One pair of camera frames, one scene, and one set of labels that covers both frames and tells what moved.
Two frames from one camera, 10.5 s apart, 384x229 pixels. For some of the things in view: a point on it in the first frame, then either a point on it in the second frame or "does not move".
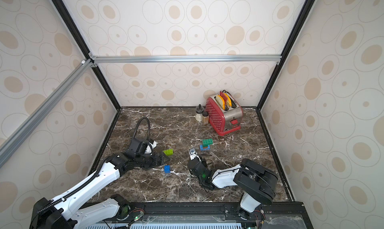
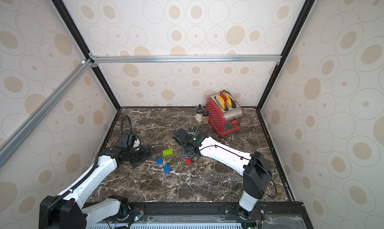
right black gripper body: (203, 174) -> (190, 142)
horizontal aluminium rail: (185, 58) does not move
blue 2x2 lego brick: (167, 169) does not move
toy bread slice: (220, 101) does not move
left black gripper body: (146, 160) -> (136, 155)
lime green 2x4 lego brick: (168, 152) does not move
